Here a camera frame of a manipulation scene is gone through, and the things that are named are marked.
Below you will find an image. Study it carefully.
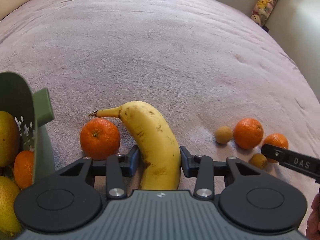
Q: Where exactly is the orange tangerine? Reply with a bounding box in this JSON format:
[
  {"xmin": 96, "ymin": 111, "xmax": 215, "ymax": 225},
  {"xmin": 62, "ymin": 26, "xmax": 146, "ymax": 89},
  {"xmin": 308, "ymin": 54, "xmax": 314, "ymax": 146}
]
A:
[
  {"xmin": 14, "ymin": 151, "xmax": 34, "ymax": 190},
  {"xmin": 80, "ymin": 118, "xmax": 120, "ymax": 160},
  {"xmin": 233, "ymin": 118, "xmax": 264, "ymax": 150},
  {"xmin": 261, "ymin": 133, "xmax": 289, "ymax": 149}
]

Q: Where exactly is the small brown kiwi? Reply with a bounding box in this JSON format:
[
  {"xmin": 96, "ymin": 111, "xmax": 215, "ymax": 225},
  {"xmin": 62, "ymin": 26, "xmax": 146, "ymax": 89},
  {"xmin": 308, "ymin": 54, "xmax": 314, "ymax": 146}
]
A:
[
  {"xmin": 215, "ymin": 126, "xmax": 233, "ymax": 144},
  {"xmin": 248, "ymin": 153, "xmax": 268, "ymax": 170}
]

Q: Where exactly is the yellow banana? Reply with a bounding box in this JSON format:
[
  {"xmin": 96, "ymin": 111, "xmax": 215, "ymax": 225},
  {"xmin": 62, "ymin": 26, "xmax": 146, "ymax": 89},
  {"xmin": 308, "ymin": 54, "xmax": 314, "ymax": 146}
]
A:
[{"xmin": 89, "ymin": 101, "xmax": 181, "ymax": 190}]

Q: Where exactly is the green colander bowl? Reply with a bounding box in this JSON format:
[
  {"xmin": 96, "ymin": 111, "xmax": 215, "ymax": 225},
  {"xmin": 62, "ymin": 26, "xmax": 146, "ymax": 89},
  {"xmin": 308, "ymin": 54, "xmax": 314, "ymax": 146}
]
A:
[{"xmin": 1, "ymin": 72, "xmax": 55, "ymax": 183}]

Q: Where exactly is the green pear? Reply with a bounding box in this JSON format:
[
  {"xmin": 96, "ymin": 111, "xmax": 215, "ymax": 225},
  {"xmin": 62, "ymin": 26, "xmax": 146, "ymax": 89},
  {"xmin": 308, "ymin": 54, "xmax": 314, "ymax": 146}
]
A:
[
  {"xmin": 0, "ymin": 111, "xmax": 20, "ymax": 167},
  {"xmin": 1, "ymin": 176, "xmax": 22, "ymax": 236}
]

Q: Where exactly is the person right hand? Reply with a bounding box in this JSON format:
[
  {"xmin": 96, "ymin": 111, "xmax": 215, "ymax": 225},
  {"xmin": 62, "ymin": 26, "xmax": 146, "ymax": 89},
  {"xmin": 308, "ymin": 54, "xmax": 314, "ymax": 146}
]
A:
[{"xmin": 306, "ymin": 193, "xmax": 320, "ymax": 240}]

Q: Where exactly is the pink bed blanket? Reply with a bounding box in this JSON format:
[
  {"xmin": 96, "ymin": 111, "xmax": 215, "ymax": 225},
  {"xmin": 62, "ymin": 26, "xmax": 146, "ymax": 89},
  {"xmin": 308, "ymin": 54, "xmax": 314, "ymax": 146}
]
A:
[{"xmin": 0, "ymin": 0, "xmax": 320, "ymax": 235}]

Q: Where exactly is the hanging plush toy organizer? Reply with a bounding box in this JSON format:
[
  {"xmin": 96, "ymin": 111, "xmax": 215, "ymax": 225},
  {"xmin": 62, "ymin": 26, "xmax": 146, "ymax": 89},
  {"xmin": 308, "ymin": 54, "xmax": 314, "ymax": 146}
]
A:
[{"xmin": 251, "ymin": 0, "xmax": 278, "ymax": 27}]

